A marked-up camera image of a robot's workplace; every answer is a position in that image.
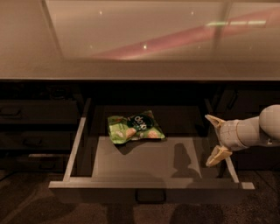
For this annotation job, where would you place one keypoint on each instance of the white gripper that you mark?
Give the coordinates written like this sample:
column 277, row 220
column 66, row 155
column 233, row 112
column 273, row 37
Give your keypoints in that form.
column 228, row 134

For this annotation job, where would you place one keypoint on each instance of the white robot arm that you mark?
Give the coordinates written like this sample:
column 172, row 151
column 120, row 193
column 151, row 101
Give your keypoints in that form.
column 262, row 130

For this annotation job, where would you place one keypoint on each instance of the dark object in left drawer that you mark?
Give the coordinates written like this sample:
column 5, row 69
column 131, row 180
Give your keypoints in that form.
column 58, row 93

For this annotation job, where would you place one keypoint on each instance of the white strip in bottom drawer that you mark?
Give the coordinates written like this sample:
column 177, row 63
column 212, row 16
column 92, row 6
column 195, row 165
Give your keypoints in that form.
column 48, row 155

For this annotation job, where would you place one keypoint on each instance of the colourful items in top drawer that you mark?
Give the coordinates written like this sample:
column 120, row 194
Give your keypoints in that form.
column 123, row 129

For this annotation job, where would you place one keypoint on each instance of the grey drawer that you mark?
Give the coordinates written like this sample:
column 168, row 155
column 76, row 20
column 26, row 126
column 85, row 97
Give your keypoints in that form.
column 37, row 140
column 23, row 163
column 148, row 171
column 38, row 112

